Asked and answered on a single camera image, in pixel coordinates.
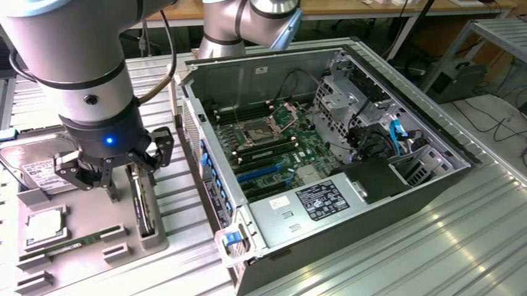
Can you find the silver hard disk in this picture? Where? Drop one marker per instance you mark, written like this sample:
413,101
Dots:
24,166

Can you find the green motherboard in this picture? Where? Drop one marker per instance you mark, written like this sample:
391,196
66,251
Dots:
306,145

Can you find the dark installed RAM stick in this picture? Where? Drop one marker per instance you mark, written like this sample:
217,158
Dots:
266,151

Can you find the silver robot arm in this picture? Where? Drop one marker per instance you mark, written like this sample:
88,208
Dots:
69,46

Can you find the graphics card with metal bracket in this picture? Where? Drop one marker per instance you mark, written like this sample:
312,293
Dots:
141,209

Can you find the open PC case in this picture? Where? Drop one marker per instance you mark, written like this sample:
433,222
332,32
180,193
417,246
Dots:
288,74

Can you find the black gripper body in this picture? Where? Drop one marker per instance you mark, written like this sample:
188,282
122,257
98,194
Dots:
94,135

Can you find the blue case latch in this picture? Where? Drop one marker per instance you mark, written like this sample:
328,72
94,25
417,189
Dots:
229,239

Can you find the silver chipset heatsink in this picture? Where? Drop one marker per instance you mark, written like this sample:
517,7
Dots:
310,173

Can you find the green RAM stick with label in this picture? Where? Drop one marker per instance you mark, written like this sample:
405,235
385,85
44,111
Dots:
69,245

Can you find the grey parts rack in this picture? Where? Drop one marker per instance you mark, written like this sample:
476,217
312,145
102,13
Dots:
81,216

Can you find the CPU socket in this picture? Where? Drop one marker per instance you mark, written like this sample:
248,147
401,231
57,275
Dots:
256,134

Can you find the metal socket cover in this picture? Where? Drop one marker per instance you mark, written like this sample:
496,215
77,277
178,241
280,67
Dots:
284,115

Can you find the metal slat side table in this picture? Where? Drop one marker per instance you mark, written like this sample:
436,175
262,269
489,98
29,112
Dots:
505,34

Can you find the silver disk bay cage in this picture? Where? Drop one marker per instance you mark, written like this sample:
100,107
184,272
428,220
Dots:
337,101

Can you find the blue disk caddy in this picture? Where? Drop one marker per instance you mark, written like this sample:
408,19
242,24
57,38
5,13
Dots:
8,135

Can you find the blue expansion slot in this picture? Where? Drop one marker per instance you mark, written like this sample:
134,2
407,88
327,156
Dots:
258,172

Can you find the wooden desk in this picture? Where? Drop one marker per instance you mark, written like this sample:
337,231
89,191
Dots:
349,7

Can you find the grey power supply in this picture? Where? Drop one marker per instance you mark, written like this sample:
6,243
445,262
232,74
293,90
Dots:
288,222

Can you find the black box on floor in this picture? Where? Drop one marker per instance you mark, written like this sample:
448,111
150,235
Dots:
464,80

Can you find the perforated metal disk bay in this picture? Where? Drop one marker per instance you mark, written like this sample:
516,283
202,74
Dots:
415,172

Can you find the silver CPU chip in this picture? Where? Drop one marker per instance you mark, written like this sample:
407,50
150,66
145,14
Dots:
45,226

